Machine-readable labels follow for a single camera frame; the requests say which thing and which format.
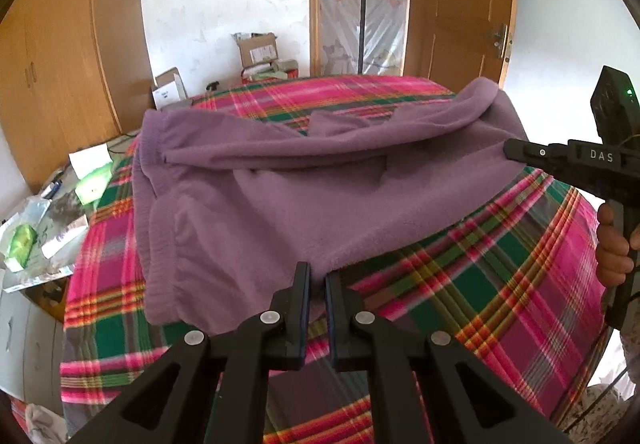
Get white drawer cabinet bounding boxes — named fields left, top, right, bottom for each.
left=0, top=291, right=66, bottom=405

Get glass topped bedside table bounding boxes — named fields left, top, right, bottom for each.
left=0, top=134, right=138, bottom=295

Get green tissue pack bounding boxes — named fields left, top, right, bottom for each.
left=4, top=224, right=40, bottom=270
left=75, top=163, right=112, bottom=205

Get flat box under cardboard box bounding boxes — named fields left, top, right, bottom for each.
left=240, top=59, right=300, bottom=85

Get wooden wardrobe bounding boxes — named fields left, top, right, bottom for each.
left=0, top=0, right=153, bottom=185

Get clear plastic door curtain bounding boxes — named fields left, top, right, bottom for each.
left=318, top=0, right=413, bottom=78

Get pink green plaid blanket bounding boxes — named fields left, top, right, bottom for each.
left=60, top=74, right=613, bottom=444

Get floral white quilt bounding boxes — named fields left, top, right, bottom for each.
left=25, top=401, right=68, bottom=444

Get purple fleece pants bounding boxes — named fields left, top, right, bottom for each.
left=131, top=76, right=526, bottom=327

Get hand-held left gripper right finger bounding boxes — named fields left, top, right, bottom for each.
left=324, top=270, right=576, bottom=444

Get person's right hand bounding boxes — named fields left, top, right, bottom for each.
left=596, top=201, right=640, bottom=287

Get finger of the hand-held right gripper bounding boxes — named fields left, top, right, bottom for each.
left=502, top=138, right=632, bottom=181

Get white cardboard box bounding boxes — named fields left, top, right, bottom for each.
left=151, top=68, right=190, bottom=111

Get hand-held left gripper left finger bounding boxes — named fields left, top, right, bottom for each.
left=65, top=261, right=313, bottom=444

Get blue mask packet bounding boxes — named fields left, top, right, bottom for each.
left=10, top=198, right=51, bottom=230

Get brown cardboard box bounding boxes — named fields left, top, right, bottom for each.
left=231, top=31, right=280, bottom=70

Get metal door handle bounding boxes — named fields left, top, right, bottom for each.
left=482, top=24, right=510, bottom=60

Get white tissue box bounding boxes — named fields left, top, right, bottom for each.
left=68, top=144, right=112, bottom=175

